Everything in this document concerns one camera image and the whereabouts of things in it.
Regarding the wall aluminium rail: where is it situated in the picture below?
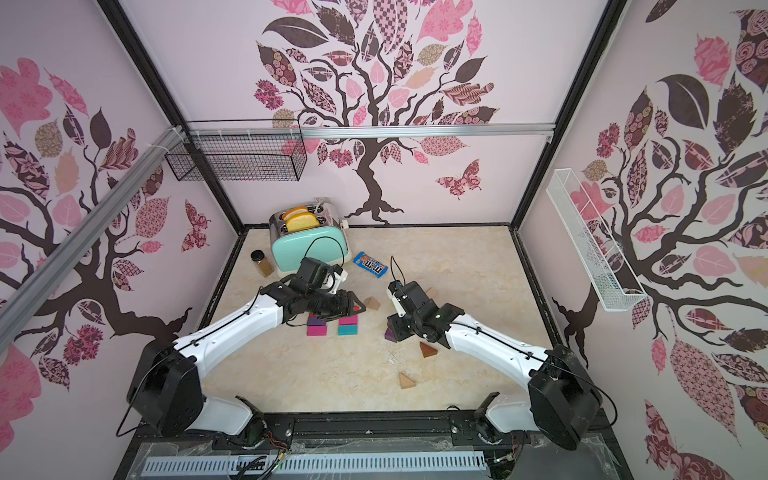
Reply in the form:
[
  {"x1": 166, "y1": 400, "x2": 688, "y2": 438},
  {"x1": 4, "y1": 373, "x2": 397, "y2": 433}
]
[
  {"x1": 1, "y1": 126, "x2": 182, "y2": 349},
  {"x1": 189, "y1": 123, "x2": 555, "y2": 139}
]

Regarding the blue candy packet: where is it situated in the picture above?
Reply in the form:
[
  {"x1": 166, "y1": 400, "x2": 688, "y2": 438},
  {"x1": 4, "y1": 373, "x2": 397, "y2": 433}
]
[{"x1": 353, "y1": 252, "x2": 389, "y2": 278}]

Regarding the black wire wall basket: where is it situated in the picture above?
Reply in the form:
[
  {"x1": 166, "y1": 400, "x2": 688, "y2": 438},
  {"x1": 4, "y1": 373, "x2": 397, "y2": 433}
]
[{"x1": 165, "y1": 117, "x2": 308, "y2": 182}]

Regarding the beige triangular wooden block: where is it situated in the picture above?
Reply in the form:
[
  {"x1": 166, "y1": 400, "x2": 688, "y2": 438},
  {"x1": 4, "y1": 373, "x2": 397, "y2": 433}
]
[{"x1": 364, "y1": 297, "x2": 381, "y2": 311}]

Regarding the purple triangular wooden block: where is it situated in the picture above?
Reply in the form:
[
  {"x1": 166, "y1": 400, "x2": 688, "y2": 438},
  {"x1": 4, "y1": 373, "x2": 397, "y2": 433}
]
[{"x1": 384, "y1": 328, "x2": 398, "y2": 343}]

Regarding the white wire wall shelf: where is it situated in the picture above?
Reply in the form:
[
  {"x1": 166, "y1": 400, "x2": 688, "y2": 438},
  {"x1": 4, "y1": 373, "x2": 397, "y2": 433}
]
[{"x1": 546, "y1": 169, "x2": 648, "y2": 312}]

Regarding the orange toast slice back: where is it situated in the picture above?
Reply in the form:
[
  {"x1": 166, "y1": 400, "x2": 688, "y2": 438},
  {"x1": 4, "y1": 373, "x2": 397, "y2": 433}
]
[{"x1": 281, "y1": 207, "x2": 309, "y2": 222}]

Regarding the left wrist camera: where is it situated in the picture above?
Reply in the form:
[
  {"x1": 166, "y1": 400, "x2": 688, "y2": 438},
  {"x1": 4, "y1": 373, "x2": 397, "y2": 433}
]
[{"x1": 291, "y1": 257, "x2": 348, "y2": 294}]

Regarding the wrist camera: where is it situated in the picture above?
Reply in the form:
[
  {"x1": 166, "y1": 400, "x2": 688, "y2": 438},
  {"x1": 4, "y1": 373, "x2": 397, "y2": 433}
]
[
  {"x1": 291, "y1": 257, "x2": 348, "y2": 294},
  {"x1": 387, "y1": 280, "x2": 429, "y2": 317}
]

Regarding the mint green toy toaster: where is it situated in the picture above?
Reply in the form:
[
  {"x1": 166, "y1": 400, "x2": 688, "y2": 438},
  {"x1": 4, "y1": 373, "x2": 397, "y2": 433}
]
[{"x1": 268, "y1": 201, "x2": 352, "y2": 273}]

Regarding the left wall aluminium rail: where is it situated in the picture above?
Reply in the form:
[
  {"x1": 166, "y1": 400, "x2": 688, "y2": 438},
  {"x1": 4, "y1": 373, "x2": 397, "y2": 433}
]
[{"x1": 1, "y1": 126, "x2": 182, "y2": 349}]

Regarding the light brown triangular block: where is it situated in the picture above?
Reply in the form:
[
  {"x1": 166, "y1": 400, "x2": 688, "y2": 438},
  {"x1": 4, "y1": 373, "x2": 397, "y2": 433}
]
[{"x1": 398, "y1": 372, "x2": 417, "y2": 390}]

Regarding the magenta rectangular block front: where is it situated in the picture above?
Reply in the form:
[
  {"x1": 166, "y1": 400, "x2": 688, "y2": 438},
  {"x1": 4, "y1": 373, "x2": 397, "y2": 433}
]
[{"x1": 307, "y1": 325, "x2": 327, "y2": 337}]

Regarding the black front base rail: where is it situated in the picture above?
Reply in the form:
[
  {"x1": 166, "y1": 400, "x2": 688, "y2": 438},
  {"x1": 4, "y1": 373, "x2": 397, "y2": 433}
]
[{"x1": 128, "y1": 407, "x2": 613, "y2": 448}]

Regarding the teal rectangular block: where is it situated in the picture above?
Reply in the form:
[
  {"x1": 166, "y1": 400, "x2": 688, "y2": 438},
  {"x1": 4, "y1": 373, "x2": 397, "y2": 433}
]
[{"x1": 337, "y1": 324, "x2": 358, "y2": 336}]

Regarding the dark brown triangular block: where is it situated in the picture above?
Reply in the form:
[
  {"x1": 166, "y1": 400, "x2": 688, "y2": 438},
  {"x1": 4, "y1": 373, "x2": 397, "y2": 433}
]
[{"x1": 419, "y1": 342, "x2": 438, "y2": 358}]

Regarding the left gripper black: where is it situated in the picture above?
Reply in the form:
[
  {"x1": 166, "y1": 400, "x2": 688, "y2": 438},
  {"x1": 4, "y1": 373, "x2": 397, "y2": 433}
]
[{"x1": 305, "y1": 289, "x2": 365, "y2": 323}]

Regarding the yellow toast slice front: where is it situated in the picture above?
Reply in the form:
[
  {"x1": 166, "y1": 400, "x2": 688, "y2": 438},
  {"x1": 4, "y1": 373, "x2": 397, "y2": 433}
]
[{"x1": 285, "y1": 211, "x2": 320, "y2": 233}]

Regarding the small brown spice jar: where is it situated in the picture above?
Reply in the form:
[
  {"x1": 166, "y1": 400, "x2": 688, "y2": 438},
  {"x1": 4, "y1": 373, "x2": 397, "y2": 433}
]
[{"x1": 250, "y1": 249, "x2": 274, "y2": 277}]

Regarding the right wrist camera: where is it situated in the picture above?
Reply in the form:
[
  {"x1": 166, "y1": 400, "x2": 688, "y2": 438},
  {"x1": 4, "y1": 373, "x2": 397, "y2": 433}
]
[{"x1": 387, "y1": 280, "x2": 429, "y2": 317}]

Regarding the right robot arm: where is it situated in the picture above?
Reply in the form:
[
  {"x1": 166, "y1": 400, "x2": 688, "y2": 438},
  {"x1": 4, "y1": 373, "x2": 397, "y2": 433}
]
[{"x1": 387, "y1": 292, "x2": 603, "y2": 451}]

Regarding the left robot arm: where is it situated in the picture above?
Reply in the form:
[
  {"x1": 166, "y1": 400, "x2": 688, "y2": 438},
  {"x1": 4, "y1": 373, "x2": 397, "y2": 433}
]
[{"x1": 127, "y1": 275, "x2": 366, "y2": 448}]

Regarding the back wall aluminium rail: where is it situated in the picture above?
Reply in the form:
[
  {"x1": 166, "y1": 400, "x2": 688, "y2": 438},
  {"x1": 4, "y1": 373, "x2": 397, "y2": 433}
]
[{"x1": 189, "y1": 123, "x2": 555, "y2": 139}]

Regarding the white slotted cable duct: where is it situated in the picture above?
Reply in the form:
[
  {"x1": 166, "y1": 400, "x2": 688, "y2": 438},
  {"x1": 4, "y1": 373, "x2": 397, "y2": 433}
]
[{"x1": 138, "y1": 451, "x2": 488, "y2": 479}]

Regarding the purple rectangular block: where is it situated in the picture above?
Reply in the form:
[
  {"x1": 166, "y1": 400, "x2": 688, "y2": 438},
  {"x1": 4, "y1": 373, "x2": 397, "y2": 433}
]
[{"x1": 307, "y1": 315, "x2": 327, "y2": 327}]

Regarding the magenta rectangular block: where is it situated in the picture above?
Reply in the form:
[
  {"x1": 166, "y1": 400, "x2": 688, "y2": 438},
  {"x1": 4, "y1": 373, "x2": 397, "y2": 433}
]
[
  {"x1": 338, "y1": 315, "x2": 358, "y2": 326},
  {"x1": 307, "y1": 325, "x2": 327, "y2": 337}
]

